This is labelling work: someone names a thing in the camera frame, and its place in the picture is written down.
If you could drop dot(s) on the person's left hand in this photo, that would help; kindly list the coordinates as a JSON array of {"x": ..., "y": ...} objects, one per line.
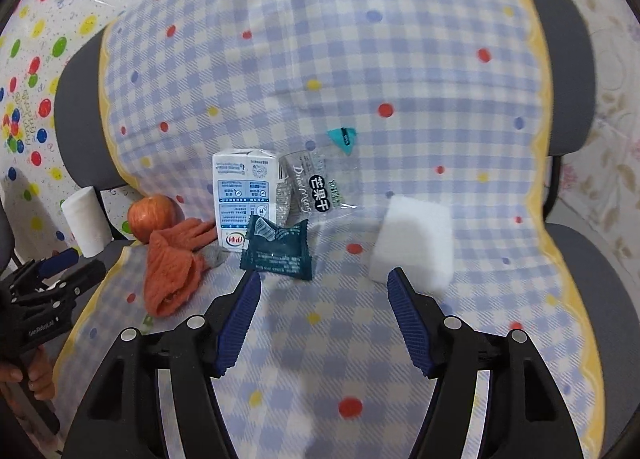
[{"x": 42, "y": 376}]

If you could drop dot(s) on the grey office chair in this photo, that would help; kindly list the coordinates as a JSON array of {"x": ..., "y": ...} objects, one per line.
[{"x": 560, "y": 39}]

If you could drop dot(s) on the clear plastic snack wrapper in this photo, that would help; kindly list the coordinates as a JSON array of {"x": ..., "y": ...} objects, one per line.
[{"x": 312, "y": 189}]

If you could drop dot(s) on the white paper roll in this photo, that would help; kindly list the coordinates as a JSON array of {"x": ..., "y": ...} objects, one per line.
[{"x": 87, "y": 224}]

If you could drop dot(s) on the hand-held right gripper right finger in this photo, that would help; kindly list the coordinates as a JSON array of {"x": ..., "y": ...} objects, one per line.
[{"x": 412, "y": 324}]

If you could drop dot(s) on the dark green snack wrapper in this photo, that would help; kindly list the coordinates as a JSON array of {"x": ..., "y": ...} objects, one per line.
[{"x": 277, "y": 250}]

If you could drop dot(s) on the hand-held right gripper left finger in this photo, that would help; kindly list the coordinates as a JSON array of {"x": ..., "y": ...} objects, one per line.
[{"x": 240, "y": 324}]

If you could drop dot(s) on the white sponge block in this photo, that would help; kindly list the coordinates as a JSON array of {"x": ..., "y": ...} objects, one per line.
[{"x": 412, "y": 244}]

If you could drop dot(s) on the orange knit cloth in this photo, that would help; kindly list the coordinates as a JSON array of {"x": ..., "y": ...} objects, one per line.
[{"x": 172, "y": 264}]

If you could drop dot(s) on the white milk carton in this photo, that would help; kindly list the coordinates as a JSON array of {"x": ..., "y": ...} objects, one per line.
[{"x": 245, "y": 199}]

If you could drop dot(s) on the small teal wrapper piece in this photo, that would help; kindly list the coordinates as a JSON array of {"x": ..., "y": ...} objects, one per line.
[{"x": 342, "y": 137}]

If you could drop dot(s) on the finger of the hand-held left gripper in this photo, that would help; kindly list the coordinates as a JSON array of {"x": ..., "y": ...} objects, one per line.
[
  {"x": 55, "y": 263},
  {"x": 82, "y": 276}
]

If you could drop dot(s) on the blue checkered dotted cloth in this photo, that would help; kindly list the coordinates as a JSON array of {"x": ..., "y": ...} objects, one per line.
[{"x": 350, "y": 64}]

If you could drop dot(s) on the floral print plastic sheet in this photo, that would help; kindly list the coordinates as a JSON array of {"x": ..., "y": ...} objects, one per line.
[{"x": 612, "y": 104}]

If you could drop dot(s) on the red apple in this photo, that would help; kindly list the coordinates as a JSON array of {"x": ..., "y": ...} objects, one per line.
[{"x": 150, "y": 216}]

